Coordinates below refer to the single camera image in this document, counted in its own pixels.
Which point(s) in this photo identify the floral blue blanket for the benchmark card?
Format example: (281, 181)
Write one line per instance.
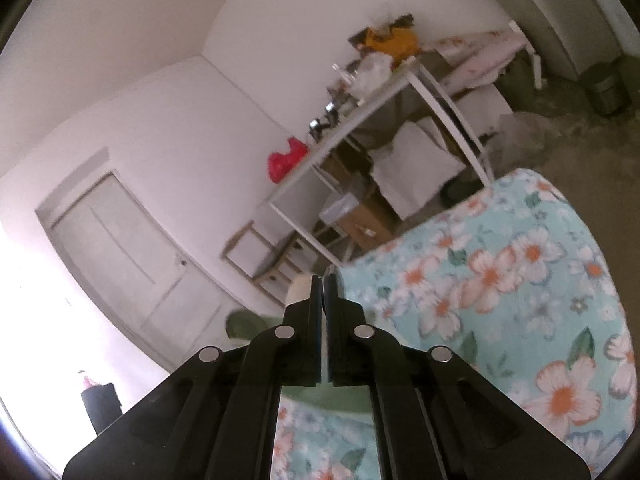
(500, 270)

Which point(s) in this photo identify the black container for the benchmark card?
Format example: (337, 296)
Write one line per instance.
(102, 410)

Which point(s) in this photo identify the red plastic bag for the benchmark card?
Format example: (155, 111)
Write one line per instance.
(285, 160)

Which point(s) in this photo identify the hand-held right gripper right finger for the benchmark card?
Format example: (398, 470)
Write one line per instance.
(345, 345)

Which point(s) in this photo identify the wooden chair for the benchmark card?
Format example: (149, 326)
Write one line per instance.
(280, 270)

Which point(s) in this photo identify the white plastic bag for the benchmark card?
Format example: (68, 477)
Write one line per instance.
(372, 72)

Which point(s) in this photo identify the plastic-wrapped box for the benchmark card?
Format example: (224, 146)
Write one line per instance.
(340, 207)

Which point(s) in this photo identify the small cardboard box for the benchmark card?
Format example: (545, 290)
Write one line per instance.
(365, 225)

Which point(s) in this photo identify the white metal-frame table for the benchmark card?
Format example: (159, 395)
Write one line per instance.
(350, 120)

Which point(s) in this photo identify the white panel door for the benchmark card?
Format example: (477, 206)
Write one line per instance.
(125, 260)

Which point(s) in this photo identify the white pillow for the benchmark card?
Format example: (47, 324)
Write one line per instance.
(415, 185)
(422, 142)

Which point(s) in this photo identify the grey refrigerator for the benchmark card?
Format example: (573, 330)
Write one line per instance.
(575, 10)

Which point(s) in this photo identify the metal trash can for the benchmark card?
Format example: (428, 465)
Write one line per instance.
(607, 95)

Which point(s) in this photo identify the glass jar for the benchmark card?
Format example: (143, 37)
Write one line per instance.
(344, 74)

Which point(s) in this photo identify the bed with floral sheet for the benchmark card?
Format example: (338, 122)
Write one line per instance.
(475, 50)

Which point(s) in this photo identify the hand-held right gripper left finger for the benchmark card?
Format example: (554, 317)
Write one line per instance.
(305, 340)

